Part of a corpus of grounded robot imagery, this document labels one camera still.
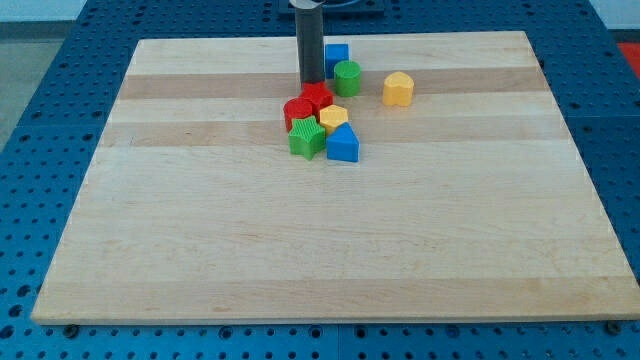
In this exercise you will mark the yellow heart block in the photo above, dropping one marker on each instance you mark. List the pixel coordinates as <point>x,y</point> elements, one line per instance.
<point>398,89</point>

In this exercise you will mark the blue cube block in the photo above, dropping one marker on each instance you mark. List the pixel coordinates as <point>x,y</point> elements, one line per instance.
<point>333,54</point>

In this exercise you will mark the blue triangle block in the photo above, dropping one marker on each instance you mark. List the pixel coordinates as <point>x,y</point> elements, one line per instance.
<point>343,144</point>

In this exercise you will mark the green star block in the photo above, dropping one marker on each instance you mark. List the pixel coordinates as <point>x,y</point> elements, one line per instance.
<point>307,137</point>

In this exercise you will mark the yellow hexagon block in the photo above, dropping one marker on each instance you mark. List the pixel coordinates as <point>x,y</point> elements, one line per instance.
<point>331,117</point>

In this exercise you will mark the red cylinder block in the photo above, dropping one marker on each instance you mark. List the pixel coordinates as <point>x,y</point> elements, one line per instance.
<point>296,108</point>

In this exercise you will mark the red star block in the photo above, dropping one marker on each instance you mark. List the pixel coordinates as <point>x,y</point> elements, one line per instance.
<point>318,95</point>

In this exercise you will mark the green cylinder block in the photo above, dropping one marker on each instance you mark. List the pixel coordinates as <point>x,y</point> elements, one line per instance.
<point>347,78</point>

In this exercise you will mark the wooden board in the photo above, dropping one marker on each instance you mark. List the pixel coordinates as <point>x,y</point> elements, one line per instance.
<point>470,205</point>

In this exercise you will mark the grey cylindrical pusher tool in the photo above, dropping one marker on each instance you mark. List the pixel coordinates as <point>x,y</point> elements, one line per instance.
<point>308,16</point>

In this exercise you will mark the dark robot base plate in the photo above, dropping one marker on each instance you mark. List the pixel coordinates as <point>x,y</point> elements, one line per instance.
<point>338,7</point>

